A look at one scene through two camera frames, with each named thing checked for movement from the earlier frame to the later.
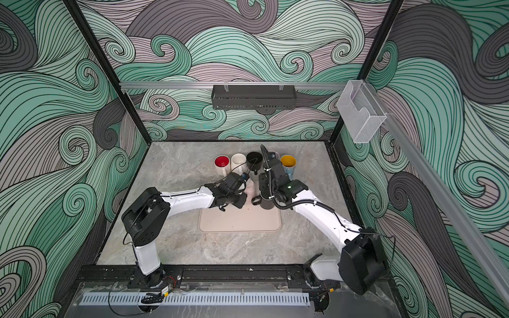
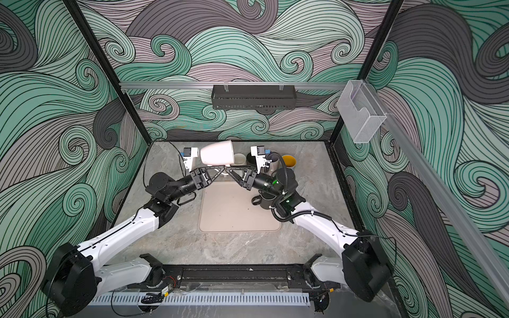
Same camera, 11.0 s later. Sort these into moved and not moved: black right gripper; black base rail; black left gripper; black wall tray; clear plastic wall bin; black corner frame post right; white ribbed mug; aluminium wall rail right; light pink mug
Moved: black left gripper; black right gripper; light pink mug
Not moved: clear plastic wall bin; aluminium wall rail right; black corner frame post right; black base rail; black wall tray; white ribbed mug
